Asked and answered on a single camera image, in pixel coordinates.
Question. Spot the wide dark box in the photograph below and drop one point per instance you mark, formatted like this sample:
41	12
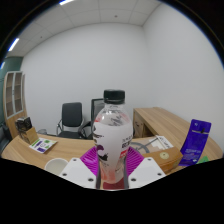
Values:
23	124

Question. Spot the ceiling lights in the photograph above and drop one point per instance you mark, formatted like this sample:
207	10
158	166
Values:
14	44

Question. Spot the wooden side desk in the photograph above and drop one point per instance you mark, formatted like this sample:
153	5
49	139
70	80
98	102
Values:
156	116

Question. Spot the white booklet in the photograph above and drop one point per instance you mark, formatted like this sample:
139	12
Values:
164	141

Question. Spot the black sofa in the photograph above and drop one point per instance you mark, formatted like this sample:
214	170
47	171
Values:
4	133

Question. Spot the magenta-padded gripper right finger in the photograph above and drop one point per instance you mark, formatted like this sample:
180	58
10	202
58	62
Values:
147	171

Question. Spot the wooden box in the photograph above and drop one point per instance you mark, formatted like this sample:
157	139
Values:
165	158

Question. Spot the white cup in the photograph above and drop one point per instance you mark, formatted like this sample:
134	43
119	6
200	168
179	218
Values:
55	166

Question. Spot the clear black-capped drink bottle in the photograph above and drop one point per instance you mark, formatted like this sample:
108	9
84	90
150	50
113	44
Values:
113	133

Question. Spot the white printed leaflet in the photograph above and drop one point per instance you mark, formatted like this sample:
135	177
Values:
43	145

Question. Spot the black mesh office chair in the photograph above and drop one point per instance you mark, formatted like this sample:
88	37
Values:
95	110

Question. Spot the black padded office chair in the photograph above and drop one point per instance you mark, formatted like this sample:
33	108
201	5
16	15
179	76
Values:
71	115

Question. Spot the wooden shelf unit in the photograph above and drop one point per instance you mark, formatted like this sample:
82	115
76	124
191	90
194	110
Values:
13	96

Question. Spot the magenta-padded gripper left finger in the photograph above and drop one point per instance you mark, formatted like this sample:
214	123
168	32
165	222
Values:
75	170

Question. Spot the purple standing pouch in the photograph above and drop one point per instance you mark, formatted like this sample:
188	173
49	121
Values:
196	140

